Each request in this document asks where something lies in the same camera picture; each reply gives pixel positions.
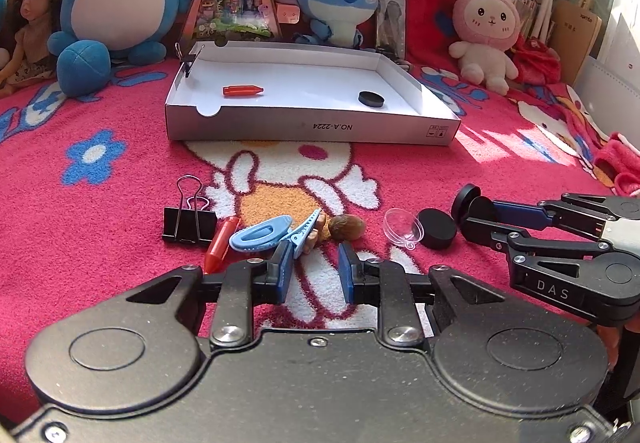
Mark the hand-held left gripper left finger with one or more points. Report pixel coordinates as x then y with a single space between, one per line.
282 273

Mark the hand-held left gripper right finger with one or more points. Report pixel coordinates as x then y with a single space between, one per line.
346 273

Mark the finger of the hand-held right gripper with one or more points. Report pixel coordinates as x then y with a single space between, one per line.
520 215
480 218

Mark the black round disc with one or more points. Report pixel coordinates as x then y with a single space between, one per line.
371 98
437 228

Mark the brown walnut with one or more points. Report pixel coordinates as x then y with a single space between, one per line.
346 228

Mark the blue oval hair clip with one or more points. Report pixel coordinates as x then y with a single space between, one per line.
250 238

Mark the red pointed plastic cap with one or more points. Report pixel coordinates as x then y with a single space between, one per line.
220 245
242 90

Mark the clear plastic dome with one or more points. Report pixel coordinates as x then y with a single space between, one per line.
400 228

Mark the large black binder clip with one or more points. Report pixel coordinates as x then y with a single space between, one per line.
187 225

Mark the white cardboard box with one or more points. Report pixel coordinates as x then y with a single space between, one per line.
300 78

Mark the red plastic bag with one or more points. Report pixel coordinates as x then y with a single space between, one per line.
530 60

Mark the pink rabbit plush toy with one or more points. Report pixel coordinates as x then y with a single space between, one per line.
487 28

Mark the black smartphone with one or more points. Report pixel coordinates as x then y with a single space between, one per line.
392 23

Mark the small black binder clip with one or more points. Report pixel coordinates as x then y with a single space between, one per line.
187 68

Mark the blue alien plush toy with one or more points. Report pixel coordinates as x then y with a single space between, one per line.
335 3

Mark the small pink box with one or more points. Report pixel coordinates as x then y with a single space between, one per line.
287 12

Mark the brown haired doll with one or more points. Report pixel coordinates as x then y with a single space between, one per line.
30 23

